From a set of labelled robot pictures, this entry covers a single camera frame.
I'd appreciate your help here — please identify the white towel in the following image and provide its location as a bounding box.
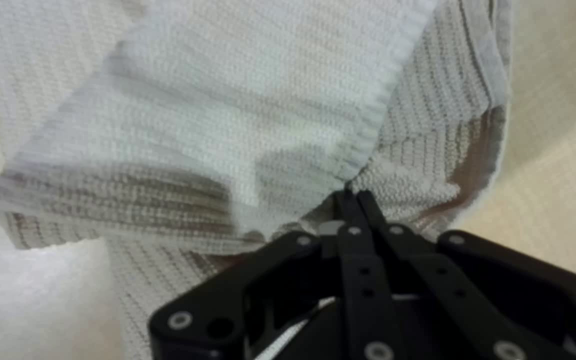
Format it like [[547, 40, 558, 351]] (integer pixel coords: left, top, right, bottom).
[[0, 0, 512, 360]]

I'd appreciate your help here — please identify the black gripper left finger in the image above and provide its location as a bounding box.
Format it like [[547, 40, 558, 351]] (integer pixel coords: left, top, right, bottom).
[[148, 190, 395, 360]]

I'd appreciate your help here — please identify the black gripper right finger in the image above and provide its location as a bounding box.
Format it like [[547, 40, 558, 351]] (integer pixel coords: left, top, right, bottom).
[[357, 191, 576, 360]]

